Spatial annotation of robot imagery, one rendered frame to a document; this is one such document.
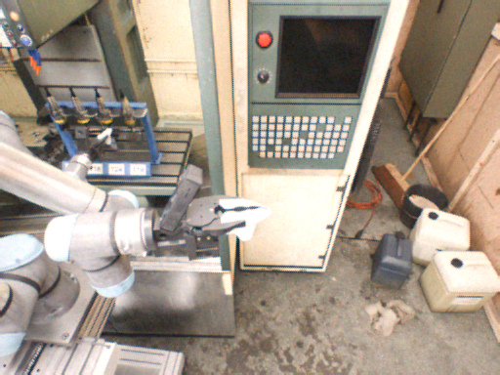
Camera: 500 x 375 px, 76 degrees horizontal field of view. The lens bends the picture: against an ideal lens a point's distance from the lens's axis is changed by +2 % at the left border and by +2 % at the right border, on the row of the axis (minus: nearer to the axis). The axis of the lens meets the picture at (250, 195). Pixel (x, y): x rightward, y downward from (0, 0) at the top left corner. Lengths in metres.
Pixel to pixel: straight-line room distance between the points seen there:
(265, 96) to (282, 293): 1.41
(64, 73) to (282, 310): 1.99
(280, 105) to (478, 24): 1.90
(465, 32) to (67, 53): 2.59
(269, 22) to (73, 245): 0.91
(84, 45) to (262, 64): 1.22
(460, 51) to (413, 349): 2.08
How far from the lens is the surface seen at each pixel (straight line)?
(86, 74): 2.27
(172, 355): 1.89
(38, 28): 1.55
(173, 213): 0.52
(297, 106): 1.31
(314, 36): 1.23
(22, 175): 0.68
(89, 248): 0.57
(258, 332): 2.14
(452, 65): 2.99
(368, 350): 2.22
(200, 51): 0.79
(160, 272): 1.48
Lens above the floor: 1.98
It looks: 45 degrees down
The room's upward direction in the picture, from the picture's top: straight up
